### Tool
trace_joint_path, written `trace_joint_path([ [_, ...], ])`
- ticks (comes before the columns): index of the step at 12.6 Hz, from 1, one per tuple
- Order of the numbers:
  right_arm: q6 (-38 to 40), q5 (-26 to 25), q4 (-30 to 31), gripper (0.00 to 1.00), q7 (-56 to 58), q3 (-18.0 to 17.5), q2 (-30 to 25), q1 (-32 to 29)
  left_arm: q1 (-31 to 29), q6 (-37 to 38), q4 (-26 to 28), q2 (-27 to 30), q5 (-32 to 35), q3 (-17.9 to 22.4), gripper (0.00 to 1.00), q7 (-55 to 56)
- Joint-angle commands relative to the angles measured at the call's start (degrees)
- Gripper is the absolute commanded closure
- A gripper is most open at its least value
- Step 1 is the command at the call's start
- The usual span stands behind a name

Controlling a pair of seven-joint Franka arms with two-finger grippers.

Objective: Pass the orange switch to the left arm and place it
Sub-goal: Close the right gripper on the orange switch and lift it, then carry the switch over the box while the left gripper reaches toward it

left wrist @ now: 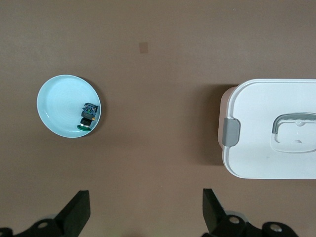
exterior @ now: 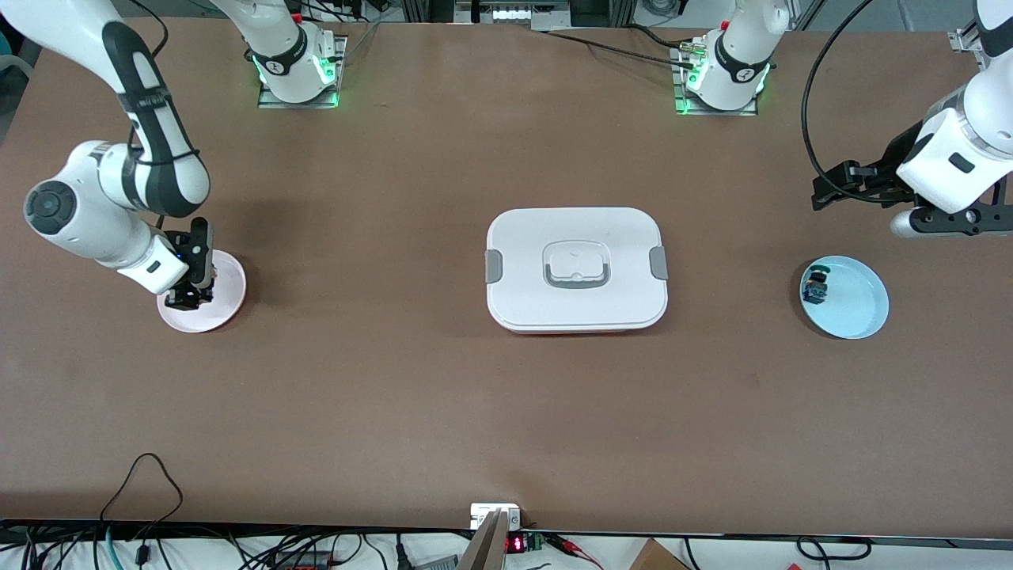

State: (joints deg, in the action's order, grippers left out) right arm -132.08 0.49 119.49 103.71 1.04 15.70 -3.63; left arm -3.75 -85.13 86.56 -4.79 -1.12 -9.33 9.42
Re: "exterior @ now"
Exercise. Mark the pink round plate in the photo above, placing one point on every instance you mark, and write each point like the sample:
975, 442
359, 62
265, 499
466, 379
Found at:
225, 293

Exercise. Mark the green push button switch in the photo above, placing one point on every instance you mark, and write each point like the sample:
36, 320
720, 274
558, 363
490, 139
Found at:
815, 293

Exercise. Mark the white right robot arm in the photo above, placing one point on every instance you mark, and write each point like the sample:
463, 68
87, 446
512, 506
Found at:
79, 214

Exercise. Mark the red digit display module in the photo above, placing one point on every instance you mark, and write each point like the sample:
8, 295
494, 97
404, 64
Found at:
515, 544

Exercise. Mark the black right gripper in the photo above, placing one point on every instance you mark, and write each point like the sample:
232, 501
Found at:
192, 282

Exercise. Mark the small green circuit board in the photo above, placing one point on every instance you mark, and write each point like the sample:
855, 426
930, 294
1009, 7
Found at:
535, 542

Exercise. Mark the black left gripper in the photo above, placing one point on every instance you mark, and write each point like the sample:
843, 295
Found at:
899, 161

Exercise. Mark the red clip leads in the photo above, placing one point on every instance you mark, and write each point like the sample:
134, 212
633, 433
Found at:
574, 548

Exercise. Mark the aluminium frame with light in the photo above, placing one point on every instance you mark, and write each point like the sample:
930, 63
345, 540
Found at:
514, 14

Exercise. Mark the grey metal post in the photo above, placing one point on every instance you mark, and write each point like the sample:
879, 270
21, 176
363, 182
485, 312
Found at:
487, 546

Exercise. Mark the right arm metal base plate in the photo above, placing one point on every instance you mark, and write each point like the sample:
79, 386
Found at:
332, 102

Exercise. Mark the small white socket box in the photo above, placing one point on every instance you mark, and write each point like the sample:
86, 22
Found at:
484, 511

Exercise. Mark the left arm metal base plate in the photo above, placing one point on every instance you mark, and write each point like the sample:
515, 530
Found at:
716, 113

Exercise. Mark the brown cardboard box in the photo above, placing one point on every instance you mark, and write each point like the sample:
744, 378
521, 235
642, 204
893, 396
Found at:
657, 558

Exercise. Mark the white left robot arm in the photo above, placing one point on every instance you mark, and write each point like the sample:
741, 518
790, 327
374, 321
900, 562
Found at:
950, 150

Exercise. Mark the white lidded storage box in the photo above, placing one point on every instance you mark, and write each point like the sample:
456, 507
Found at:
578, 309

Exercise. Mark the light blue round plate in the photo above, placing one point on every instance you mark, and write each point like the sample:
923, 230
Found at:
855, 301

